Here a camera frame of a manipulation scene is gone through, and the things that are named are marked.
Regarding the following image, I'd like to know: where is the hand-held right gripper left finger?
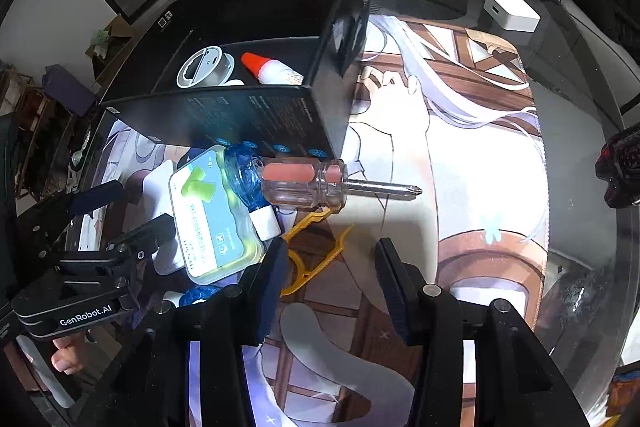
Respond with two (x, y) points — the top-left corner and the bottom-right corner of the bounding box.
(80, 238), (290, 427)

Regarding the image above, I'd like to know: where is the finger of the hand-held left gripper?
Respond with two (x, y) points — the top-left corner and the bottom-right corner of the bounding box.
(57, 213), (177, 269)
(15, 179), (125, 268)

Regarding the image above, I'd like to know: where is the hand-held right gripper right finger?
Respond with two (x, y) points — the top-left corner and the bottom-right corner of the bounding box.
(375, 237), (591, 427)

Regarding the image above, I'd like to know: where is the clear-handled screwdriver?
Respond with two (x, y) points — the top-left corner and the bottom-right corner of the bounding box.
(261, 159), (425, 210)

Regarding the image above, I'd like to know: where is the black cardboard box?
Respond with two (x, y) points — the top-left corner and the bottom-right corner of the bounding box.
(100, 0), (373, 160)

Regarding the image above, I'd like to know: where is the person's left hand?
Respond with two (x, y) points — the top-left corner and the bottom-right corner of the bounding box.
(50, 334), (89, 376)

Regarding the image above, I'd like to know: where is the white flat box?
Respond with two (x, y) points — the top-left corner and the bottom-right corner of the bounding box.
(142, 159), (187, 275)

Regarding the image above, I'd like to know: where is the clear earplug case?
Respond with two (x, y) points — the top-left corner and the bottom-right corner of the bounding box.
(168, 146), (266, 285)

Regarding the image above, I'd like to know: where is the blue glitter bottle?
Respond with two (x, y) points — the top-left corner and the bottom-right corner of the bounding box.
(162, 284), (226, 309)

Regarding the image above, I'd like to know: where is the yellow plastic clip tool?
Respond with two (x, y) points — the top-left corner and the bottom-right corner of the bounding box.
(280, 209), (355, 297)

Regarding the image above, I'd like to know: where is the blue white-capped bottle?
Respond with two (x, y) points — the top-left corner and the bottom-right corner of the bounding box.
(222, 143), (282, 239)

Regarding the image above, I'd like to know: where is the purple bag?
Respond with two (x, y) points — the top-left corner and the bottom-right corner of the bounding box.
(42, 64), (98, 118)

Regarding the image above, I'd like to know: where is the printed desk mat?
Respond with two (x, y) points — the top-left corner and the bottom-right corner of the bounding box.
(75, 14), (551, 427)

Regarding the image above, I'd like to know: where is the white red-capped glue bottle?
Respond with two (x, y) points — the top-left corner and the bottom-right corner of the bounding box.
(241, 52), (305, 86)

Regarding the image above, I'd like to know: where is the dark red glass object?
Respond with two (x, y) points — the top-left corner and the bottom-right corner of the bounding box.
(595, 124), (640, 208)

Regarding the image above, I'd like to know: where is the small white box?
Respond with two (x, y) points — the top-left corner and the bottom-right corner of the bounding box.
(482, 0), (542, 32)

